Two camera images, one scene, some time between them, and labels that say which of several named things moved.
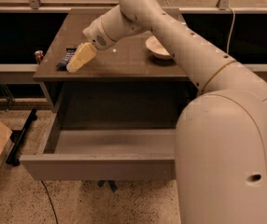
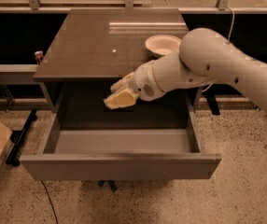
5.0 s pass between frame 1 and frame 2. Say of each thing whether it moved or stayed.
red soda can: stayed
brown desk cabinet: stayed
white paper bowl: stayed
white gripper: moved
